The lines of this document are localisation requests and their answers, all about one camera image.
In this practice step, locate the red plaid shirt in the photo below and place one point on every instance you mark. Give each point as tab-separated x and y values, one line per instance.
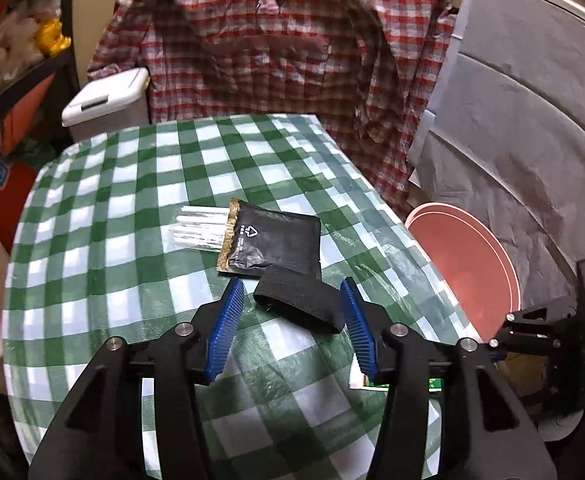
365	68

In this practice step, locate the clear bags of food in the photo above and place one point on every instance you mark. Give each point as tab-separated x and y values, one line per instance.
18	27

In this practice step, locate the black metal shelf rack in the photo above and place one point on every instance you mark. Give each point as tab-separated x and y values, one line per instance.
22	75

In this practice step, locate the white lidded trash bin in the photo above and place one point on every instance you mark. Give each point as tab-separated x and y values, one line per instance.
109	104

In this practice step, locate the grey fabric cover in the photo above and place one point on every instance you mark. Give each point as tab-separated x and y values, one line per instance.
503	135

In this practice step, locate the pink plastic basin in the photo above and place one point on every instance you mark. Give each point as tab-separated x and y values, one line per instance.
472	261

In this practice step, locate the black elastic band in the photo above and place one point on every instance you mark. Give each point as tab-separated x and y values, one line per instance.
301	299

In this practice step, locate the clear plastic wrapper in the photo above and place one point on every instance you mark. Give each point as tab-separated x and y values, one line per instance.
198	228

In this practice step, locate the green checkered tablecloth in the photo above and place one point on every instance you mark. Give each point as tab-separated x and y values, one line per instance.
94	256

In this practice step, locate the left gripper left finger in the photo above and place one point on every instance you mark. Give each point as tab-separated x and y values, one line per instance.
97	431

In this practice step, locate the yellow plastic bag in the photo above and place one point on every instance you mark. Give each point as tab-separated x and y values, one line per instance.
49	38

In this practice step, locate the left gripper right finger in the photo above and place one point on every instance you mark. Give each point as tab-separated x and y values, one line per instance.
485	431

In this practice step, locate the red bag on floor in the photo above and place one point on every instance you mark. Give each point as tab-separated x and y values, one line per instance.
16	180

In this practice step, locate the black foil packet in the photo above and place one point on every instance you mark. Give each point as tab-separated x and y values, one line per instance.
256	239

